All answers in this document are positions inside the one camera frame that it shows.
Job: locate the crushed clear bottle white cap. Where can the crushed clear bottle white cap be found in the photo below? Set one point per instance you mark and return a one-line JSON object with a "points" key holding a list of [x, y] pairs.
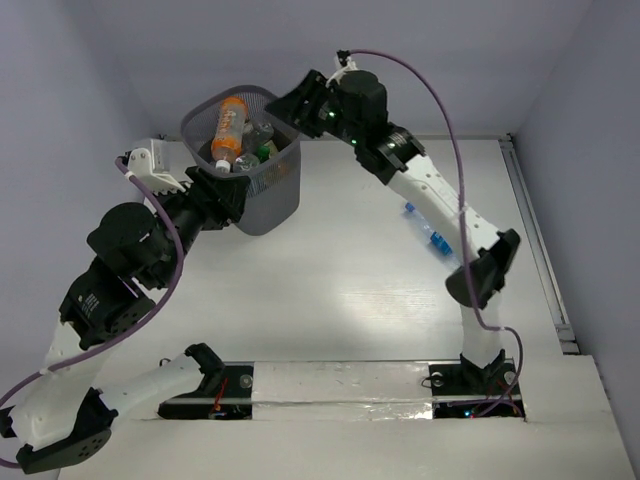
{"points": [[256, 134]]}

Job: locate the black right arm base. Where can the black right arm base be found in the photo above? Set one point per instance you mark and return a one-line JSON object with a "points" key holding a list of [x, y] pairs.
{"points": [[461, 390]]}

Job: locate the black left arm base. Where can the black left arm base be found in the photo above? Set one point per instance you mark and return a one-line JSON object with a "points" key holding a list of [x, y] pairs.
{"points": [[223, 394]]}

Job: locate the clear bottle blue label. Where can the clear bottle blue label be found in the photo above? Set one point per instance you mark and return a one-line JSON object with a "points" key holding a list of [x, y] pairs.
{"points": [[246, 162]]}

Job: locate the clear bottle light blue cap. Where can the clear bottle light blue cap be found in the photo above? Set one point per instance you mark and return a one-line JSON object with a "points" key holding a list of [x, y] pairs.
{"points": [[433, 241]]}

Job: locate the silver taped front rail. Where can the silver taped front rail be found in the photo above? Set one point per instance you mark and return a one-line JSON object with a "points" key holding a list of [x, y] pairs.
{"points": [[341, 391]]}

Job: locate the metal rail right wall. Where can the metal rail right wall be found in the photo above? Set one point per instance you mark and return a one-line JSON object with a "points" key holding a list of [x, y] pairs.
{"points": [[562, 325]]}

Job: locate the grey mesh waste bin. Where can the grey mesh waste bin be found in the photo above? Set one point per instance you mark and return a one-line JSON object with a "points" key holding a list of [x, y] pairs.
{"points": [[268, 204]]}

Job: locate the orange juice bottle brown cap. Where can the orange juice bottle brown cap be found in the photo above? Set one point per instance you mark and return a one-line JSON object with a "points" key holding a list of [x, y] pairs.
{"points": [[279, 171]]}

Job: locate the long orange capped bottle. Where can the long orange capped bottle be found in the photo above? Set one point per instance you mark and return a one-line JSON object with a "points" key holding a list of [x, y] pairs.
{"points": [[227, 142]]}

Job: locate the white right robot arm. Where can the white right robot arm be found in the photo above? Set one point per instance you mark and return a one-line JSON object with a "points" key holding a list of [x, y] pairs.
{"points": [[399, 161]]}

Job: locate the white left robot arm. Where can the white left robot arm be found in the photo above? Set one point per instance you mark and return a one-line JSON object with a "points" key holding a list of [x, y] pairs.
{"points": [[64, 418]]}

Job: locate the green soda bottle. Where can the green soda bottle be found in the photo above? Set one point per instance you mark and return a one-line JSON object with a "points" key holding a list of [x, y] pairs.
{"points": [[263, 153]]}

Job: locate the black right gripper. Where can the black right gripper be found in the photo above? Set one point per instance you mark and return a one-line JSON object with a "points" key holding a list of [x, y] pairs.
{"points": [[295, 105]]}

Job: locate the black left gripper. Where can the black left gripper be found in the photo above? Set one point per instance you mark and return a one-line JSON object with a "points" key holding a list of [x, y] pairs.
{"points": [[216, 195]]}

